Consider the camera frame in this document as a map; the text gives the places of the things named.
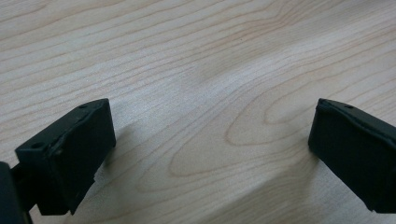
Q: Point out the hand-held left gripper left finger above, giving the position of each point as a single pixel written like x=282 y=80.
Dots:
x=71 y=149

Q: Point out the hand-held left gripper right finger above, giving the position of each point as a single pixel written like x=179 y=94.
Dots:
x=355 y=146

